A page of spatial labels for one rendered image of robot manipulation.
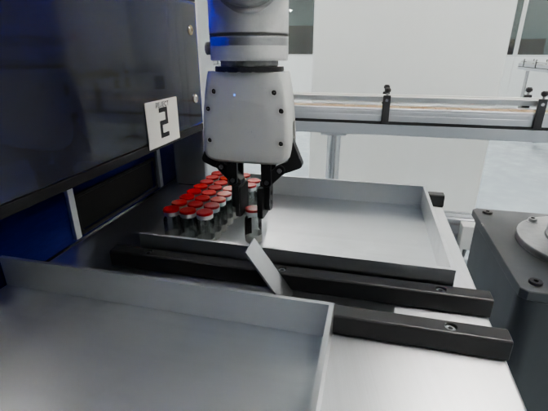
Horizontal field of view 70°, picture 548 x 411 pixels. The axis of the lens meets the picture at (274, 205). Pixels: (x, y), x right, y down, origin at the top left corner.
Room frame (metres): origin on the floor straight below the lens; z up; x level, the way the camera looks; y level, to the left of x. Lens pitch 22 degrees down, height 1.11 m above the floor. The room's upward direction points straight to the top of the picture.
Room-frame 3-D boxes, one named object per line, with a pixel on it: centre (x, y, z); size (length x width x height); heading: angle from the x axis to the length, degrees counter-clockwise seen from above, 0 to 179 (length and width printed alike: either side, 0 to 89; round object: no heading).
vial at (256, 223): (0.45, 0.03, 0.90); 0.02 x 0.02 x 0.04
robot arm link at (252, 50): (0.45, 0.03, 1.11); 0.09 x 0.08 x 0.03; 76
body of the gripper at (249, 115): (0.45, 0.03, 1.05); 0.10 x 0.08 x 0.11; 76
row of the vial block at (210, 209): (0.52, 0.07, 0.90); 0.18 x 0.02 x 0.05; 166
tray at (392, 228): (0.49, -0.04, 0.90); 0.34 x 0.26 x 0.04; 76
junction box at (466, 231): (1.24, -0.72, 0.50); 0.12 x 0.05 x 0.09; 76
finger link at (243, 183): (0.46, 0.05, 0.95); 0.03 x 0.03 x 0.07; 76
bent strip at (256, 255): (0.31, -0.04, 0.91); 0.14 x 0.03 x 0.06; 77
